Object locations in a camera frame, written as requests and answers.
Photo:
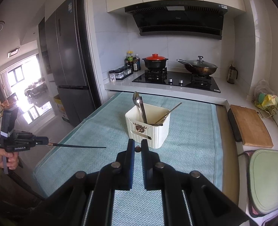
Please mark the dark sauce bottle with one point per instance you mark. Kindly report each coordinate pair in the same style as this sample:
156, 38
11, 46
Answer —
136, 63

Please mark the black range hood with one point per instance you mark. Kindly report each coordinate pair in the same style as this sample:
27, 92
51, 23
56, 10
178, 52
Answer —
179, 23

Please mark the dining table with chairs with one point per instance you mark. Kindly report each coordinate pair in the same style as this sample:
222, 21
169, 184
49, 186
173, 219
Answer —
35, 91

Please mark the spice jar dotted label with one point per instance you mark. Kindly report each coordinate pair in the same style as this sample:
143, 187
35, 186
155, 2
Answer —
112, 76

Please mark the black gas hob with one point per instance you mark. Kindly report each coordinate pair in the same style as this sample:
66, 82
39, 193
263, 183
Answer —
176, 82

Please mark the green cutting board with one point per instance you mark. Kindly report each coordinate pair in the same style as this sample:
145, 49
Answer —
270, 181

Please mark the steel wok with lid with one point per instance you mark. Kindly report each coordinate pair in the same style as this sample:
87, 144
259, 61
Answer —
200, 67

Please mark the glass french press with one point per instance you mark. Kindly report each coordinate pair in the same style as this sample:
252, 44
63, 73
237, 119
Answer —
232, 75

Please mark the wooden cutting board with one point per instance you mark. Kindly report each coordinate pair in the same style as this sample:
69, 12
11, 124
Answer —
251, 124

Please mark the black clay pot red lid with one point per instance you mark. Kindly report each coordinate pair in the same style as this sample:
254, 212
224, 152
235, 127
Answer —
155, 61

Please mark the yellow cloth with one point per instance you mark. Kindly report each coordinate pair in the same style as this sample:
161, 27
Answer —
271, 99

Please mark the large silver spoon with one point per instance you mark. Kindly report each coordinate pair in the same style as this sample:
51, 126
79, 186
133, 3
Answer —
136, 97

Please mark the grey refrigerator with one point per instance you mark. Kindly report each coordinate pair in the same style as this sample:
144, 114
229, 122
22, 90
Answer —
66, 51

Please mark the green sponge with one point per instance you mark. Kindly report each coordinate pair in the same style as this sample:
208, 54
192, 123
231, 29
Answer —
262, 98

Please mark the black chopstick brown band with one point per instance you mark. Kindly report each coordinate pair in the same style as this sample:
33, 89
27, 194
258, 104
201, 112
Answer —
82, 147

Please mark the silver metal chopstick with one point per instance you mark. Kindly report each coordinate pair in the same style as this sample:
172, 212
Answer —
164, 117
174, 108

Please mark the cream utensil holder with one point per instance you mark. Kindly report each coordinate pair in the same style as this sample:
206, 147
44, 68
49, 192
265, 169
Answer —
157, 134

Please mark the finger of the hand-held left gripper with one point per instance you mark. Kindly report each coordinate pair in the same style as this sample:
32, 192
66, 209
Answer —
41, 141

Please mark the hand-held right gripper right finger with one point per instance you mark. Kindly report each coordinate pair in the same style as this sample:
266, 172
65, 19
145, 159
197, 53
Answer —
147, 169

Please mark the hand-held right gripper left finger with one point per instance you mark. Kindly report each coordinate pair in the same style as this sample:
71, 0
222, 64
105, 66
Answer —
129, 167

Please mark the yellow cardboard box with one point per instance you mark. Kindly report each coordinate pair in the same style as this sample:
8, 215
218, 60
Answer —
59, 106

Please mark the clear spice jar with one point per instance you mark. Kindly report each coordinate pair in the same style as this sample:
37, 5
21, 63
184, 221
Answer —
118, 74
124, 72
129, 70

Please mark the yellow capped sauce bottle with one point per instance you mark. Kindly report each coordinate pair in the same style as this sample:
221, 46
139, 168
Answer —
129, 61

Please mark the teal woven mat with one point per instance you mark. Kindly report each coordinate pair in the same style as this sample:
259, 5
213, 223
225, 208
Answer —
101, 127

